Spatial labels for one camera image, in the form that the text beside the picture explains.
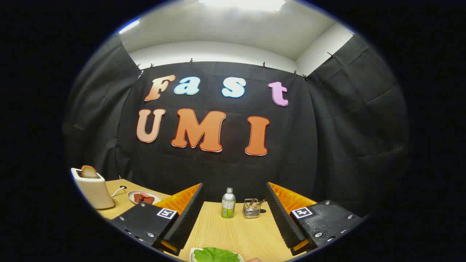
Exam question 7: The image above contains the white toaster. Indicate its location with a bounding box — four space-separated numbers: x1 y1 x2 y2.
71 167 115 210

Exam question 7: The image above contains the large ceiling light panel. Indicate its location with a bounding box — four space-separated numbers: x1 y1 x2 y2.
198 0 286 11

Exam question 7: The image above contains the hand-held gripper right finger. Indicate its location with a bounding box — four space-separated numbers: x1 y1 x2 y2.
266 182 368 256

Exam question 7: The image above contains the toasted bread slice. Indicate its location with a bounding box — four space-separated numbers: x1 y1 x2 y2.
81 165 99 179

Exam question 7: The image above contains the square white plate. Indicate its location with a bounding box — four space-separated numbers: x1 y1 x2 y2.
189 247 244 262

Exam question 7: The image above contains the round white meat plate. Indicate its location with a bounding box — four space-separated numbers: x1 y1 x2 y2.
127 190 162 205

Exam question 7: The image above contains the black backdrop cloth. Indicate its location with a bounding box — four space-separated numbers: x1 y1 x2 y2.
63 33 410 219

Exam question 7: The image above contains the green lettuce leaf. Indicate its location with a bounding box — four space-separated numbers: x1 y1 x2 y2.
194 247 241 262

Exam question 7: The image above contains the silver bottle green label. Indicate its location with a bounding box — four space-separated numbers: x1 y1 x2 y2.
221 187 236 219

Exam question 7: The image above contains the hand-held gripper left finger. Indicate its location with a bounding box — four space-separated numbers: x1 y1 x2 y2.
109 183 204 256

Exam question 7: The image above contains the metal wire cutlery basket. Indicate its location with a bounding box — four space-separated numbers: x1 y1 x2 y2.
242 198 262 219

